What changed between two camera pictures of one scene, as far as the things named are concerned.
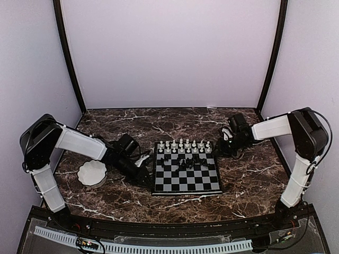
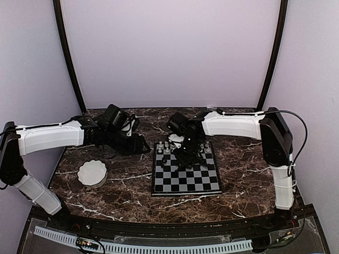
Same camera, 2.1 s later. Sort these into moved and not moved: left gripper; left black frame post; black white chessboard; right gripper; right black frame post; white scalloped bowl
Moved: left gripper; right gripper
Not moved: right black frame post; white scalloped bowl; black white chessboard; left black frame post
